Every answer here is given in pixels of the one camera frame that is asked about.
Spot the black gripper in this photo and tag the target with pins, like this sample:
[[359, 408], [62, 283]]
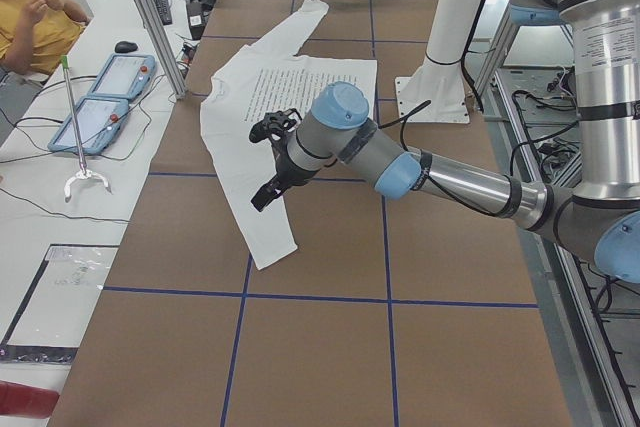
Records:
[[283, 163]]

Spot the white long-sleeve printed shirt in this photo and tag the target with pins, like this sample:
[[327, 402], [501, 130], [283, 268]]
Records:
[[266, 76]]

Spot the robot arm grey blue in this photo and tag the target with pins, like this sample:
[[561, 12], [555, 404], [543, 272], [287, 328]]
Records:
[[597, 220]]

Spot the black power adapter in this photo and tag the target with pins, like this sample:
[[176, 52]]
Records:
[[196, 20]]

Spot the black keyboard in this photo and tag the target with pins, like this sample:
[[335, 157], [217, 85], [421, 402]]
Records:
[[164, 11]]

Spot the upper blue teach pendant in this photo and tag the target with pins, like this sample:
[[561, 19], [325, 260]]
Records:
[[124, 76]]

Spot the blue teach pendant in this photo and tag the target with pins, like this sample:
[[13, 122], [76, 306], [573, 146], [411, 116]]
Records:
[[124, 76], [99, 121]]

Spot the lower blue teach pendant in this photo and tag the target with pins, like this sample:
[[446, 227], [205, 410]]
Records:
[[99, 121]]

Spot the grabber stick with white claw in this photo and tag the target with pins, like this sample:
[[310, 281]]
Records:
[[84, 172]]

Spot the black computer mouse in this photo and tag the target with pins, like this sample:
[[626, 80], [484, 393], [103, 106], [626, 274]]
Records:
[[124, 47]]

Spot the clear plastic sheet on desk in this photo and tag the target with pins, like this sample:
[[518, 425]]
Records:
[[54, 313]]

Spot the person in yellow shirt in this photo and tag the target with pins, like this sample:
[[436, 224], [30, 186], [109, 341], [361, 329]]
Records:
[[35, 34]]

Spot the red object at edge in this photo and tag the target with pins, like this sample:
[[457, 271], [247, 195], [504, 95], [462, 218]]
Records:
[[26, 401]]

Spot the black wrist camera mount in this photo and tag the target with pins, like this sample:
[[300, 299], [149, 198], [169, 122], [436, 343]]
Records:
[[275, 126]]

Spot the aluminium frame post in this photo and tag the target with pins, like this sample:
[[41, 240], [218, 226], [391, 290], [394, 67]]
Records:
[[164, 53]]

